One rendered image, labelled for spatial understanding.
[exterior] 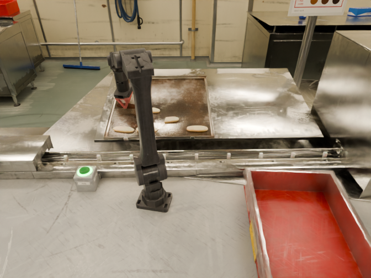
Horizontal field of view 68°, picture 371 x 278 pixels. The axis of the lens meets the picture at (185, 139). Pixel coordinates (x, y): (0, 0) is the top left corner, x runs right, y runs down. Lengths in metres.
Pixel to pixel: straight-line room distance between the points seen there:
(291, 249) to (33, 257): 0.80
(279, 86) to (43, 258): 1.36
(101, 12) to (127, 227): 4.16
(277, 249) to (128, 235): 0.48
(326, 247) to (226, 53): 3.89
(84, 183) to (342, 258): 0.91
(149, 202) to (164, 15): 3.96
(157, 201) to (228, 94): 0.77
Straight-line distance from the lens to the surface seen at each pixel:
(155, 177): 0.96
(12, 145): 1.36
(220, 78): 1.65
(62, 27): 5.10
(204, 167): 1.13
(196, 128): 1.28
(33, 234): 1.09
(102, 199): 1.11
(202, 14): 4.72
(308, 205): 1.13
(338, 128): 1.34
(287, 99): 1.57
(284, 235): 1.01
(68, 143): 1.45
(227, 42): 4.56
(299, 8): 1.82
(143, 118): 0.85
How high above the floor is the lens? 1.60
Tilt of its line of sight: 35 degrees down
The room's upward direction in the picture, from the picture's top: straight up
